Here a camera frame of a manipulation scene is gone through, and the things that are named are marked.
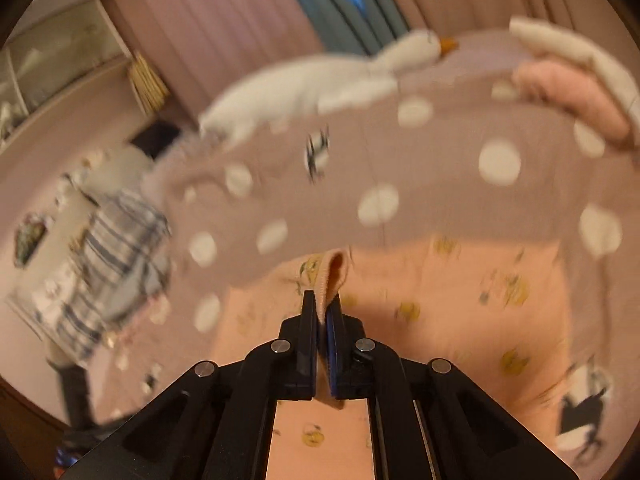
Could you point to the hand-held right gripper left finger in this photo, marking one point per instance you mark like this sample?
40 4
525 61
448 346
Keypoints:
309 345

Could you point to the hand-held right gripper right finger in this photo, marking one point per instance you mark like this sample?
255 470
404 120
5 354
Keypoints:
332 350

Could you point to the peach cartoon print pants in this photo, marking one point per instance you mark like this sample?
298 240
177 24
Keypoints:
450 305

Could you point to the pink polka dot blanket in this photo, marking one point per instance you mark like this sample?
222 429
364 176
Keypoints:
310 200

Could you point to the plaid cloth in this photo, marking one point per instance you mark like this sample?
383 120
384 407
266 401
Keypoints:
115 260

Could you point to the white goose plush toy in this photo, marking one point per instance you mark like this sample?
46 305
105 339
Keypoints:
320 82

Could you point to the straw broom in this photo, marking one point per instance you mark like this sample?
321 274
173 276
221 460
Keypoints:
146 82

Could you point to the pink curtain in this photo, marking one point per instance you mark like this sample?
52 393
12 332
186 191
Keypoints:
220 15

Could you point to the folded pink cloth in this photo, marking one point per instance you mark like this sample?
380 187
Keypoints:
575 87

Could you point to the white glass door cabinet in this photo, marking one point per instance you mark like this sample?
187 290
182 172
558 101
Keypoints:
50 65

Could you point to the folded white cloth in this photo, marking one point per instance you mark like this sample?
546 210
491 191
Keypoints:
575 52

